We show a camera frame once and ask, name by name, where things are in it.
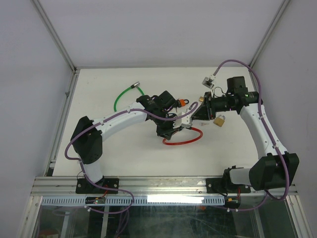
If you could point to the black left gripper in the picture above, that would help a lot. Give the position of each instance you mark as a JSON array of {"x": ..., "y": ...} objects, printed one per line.
[{"x": 168, "y": 133}]

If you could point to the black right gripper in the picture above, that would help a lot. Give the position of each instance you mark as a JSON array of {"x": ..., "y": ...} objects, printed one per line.
[{"x": 207, "y": 109}]

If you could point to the large brass padlock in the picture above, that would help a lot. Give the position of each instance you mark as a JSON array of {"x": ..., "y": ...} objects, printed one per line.
[{"x": 219, "y": 120}]

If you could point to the red cable lock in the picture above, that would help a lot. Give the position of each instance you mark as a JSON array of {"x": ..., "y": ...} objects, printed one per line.
[{"x": 187, "y": 136}]

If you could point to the orange black padlock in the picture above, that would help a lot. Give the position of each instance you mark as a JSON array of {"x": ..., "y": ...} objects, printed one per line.
[{"x": 181, "y": 102}]

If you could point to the green cable lock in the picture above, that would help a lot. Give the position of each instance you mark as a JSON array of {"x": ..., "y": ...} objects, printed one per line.
[{"x": 134, "y": 87}]

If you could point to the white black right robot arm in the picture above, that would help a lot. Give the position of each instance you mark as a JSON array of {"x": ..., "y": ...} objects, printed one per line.
[{"x": 276, "y": 167}]

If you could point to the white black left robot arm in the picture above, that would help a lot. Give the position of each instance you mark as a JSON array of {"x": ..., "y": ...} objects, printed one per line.
[{"x": 89, "y": 134}]

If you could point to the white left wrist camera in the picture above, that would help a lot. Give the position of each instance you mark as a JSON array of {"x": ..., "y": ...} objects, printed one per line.
[{"x": 185, "y": 122}]

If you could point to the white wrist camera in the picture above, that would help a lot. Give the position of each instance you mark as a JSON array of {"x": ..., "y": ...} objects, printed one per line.
[
  {"x": 209, "y": 82},
  {"x": 185, "y": 122}
]

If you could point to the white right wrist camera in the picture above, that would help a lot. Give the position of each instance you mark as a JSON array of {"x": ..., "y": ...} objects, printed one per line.
[{"x": 209, "y": 82}]

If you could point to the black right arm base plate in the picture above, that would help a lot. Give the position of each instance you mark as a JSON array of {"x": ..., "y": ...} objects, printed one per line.
[{"x": 218, "y": 185}]

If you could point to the aluminium mounting rail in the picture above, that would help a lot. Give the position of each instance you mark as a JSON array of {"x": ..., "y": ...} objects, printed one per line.
[{"x": 55, "y": 186}]

